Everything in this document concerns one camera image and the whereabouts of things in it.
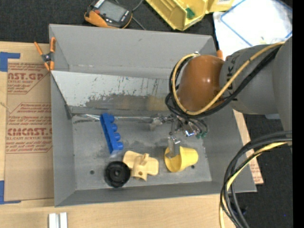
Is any grey metal bin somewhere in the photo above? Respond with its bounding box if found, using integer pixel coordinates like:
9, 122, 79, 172
48, 24, 257, 208

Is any brown cardboard board red print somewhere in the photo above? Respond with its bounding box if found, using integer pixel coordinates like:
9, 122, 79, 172
0, 41, 264, 205

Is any black round plastic wheel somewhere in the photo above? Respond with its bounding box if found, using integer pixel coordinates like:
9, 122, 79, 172
104, 161, 132, 188

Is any cream plastic toy piece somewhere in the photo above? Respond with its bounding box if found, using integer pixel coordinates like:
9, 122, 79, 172
122, 150, 159, 181

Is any blue toy building block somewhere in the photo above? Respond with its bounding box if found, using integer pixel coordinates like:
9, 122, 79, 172
99, 113, 124, 155

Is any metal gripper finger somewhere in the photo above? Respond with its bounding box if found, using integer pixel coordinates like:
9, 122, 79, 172
149, 116, 169, 131
167, 136, 181, 157

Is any yellow plastic cup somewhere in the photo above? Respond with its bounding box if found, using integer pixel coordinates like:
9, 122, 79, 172
164, 145, 199, 173

